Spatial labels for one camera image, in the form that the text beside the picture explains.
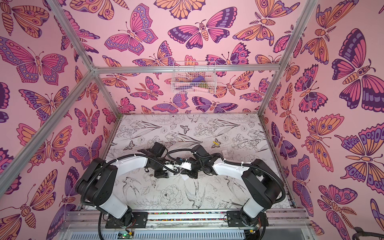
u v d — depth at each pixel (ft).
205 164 2.21
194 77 3.18
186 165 2.43
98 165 1.59
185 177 2.87
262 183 1.48
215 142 3.38
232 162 1.76
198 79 3.10
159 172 2.65
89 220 2.49
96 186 1.49
